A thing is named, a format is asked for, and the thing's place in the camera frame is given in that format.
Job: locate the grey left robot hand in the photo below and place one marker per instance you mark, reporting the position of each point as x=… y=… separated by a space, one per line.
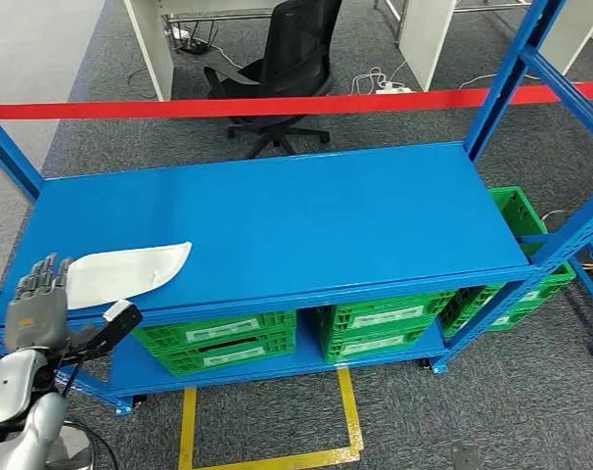
x=32 y=321

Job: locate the white curved plastic part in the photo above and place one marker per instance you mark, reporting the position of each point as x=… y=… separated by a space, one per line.
x=125 y=276

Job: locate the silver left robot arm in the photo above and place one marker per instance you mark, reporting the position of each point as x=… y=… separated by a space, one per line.
x=12 y=389

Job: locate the white desk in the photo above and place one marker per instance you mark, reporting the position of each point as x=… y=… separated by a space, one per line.
x=426 y=39
x=152 y=45

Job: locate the black office chair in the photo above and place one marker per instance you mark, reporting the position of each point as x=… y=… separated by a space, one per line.
x=296 y=45

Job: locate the red barrier belt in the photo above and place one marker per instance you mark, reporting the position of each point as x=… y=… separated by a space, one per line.
x=325 y=102

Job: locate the white desk panel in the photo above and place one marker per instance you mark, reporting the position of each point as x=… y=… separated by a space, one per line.
x=570 y=26

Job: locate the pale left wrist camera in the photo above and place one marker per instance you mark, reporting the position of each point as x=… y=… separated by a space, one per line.
x=122 y=321

